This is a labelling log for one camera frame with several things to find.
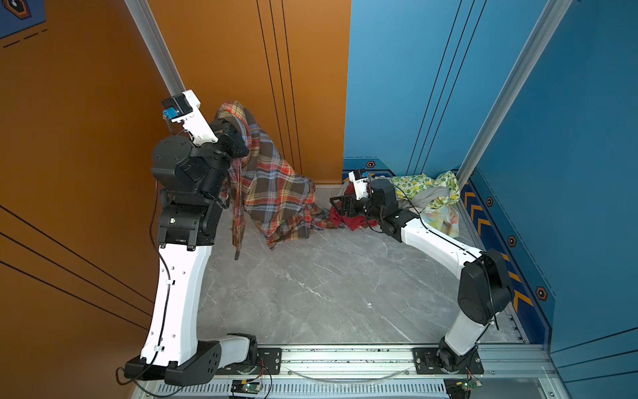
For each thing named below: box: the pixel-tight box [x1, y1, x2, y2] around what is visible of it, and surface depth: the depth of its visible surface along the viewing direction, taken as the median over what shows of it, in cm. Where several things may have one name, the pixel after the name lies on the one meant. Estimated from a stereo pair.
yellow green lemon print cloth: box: [389, 171, 462, 209], surface depth 114 cm
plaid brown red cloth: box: [215, 101, 339, 261], surface depth 71 cm
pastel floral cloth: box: [420, 205, 460, 239], surface depth 104 cm
